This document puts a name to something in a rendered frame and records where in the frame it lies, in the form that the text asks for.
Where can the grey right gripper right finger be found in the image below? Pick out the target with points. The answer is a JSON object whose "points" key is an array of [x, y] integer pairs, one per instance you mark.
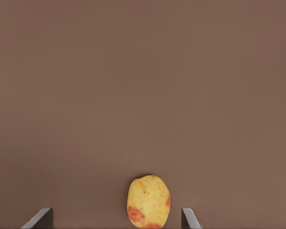
{"points": [[188, 219]]}

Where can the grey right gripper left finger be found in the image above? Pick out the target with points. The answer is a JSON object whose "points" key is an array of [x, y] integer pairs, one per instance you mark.
{"points": [[41, 219]]}

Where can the yellow potato with red patches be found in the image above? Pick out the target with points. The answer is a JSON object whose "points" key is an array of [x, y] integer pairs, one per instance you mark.
{"points": [[148, 201]]}

